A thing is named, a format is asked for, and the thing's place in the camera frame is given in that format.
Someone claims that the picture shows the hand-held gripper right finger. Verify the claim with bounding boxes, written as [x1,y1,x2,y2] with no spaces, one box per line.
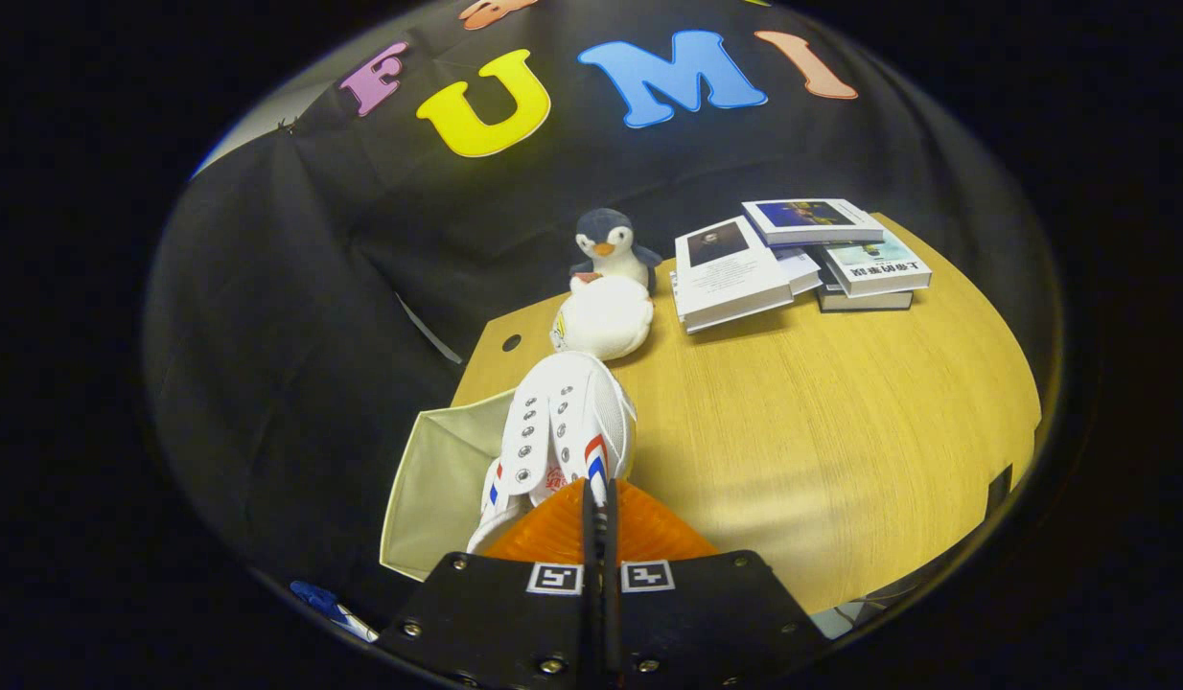
[604,477,829,690]

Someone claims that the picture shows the grey penguin plush toy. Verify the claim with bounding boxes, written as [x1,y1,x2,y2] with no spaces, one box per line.
[569,208,663,293]

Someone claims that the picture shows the blue and white object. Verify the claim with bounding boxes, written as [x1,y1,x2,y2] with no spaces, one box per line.
[290,580,380,643]

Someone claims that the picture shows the white round plush toy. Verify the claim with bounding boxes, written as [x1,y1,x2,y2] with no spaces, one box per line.
[550,275,655,362]

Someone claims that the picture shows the dark grey book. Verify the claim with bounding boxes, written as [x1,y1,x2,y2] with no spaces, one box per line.
[815,264,915,313]

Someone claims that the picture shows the white shoe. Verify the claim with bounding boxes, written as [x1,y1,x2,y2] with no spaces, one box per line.
[467,351,638,555]

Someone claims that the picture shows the white book with dark portrait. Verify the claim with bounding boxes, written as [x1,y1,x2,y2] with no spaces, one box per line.
[673,216,796,334]

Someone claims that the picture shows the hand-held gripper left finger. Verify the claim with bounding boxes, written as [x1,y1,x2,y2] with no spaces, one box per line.
[374,477,605,690]

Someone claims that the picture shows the book with blue picture cover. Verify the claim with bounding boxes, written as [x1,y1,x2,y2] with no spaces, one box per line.
[742,198,886,248]

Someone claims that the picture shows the book with pale green cover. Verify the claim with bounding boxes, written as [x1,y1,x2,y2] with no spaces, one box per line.
[826,235,934,298]

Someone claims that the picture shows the black backdrop cloth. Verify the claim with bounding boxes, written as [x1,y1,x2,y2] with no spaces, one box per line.
[143,0,1067,614]

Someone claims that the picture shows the grey fabric storage box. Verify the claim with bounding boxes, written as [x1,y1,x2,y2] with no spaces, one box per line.
[379,388,521,583]

